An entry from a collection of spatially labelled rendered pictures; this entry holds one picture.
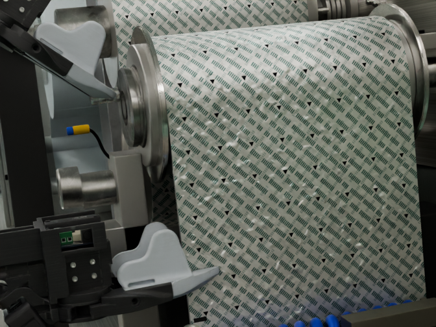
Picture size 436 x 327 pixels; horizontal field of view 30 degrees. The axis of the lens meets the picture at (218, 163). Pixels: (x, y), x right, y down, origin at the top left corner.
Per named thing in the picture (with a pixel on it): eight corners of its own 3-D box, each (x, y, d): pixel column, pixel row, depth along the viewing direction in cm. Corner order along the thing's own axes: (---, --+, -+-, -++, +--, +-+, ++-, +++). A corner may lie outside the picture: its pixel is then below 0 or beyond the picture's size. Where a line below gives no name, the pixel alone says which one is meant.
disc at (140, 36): (141, 177, 84) (123, 34, 83) (145, 176, 84) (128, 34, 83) (170, 189, 70) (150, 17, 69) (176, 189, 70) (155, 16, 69)
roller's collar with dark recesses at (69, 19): (58, 63, 102) (52, 11, 101) (106, 58, 103) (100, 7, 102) (63, 61, 96) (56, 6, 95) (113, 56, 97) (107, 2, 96)
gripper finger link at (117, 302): (174, 286, 68) (68, 305, 66) (177, 304, 68) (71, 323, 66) (164, 274, 72) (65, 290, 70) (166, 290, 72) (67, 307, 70)
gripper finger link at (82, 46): (145, 52, 74) (58, -7, 72) (110, 107, 74) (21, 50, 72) (141, 54, 77) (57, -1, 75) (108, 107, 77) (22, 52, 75)
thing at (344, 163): (193, 355, 74) (170, 154, 72) (424, 309, 80) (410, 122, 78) (194, 357, 73) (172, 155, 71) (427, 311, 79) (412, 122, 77)
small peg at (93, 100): (88, 96, 78) (89, 87, 77) (117, 93, 78) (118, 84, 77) (91, 108, 77) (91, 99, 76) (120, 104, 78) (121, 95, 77)
